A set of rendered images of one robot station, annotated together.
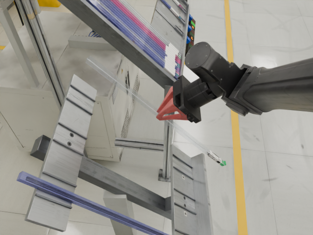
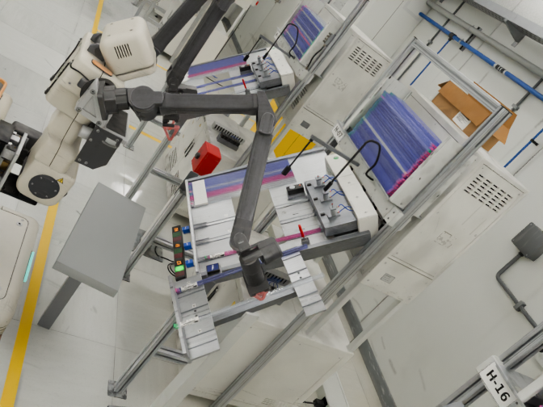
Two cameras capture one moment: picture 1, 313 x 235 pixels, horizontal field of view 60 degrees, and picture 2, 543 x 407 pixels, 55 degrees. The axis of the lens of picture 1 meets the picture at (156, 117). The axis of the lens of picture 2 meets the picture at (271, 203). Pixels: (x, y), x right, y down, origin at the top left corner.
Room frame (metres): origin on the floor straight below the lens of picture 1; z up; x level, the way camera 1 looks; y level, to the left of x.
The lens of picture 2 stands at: (1.46, -1.05, 1.86)
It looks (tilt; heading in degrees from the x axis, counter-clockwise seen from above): 22 degrees down; 141
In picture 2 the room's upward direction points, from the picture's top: 40 degrees clockwise
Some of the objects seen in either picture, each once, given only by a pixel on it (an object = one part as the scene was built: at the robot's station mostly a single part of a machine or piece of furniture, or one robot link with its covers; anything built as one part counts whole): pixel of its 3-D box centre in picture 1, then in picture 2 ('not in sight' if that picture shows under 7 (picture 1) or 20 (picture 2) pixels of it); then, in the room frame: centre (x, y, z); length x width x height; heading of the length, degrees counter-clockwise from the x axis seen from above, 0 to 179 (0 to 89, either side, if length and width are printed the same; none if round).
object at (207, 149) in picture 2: not in sight; (177, 199); (-0.95, 0.32, 0.39); 0.24 x 0.24 x 0.78; 82
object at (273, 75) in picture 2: not in sight; (226, 129); (-1.62, 0.69, 0.66); 1.01 x 0.73 x 1.31; 82
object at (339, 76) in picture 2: not in sight; (273, 110); (-1.61, 0.90, 0.95); 1.35 x 0.82 x 1.90; 82
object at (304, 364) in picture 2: not in sight; (252, 320); (-0.17, 0.68, 0.31); 0.70 x 0.65 x 0.62; 172
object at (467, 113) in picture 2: not in sight; (477, 112); (-0.20, 0.87, 1.82); 0.68 x 0.30 x 0.20; 172
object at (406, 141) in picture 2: not in sight; (397, 144); (-0.13, 0.56, 1.52); 0.51 x 0.13 x 0.27; 172
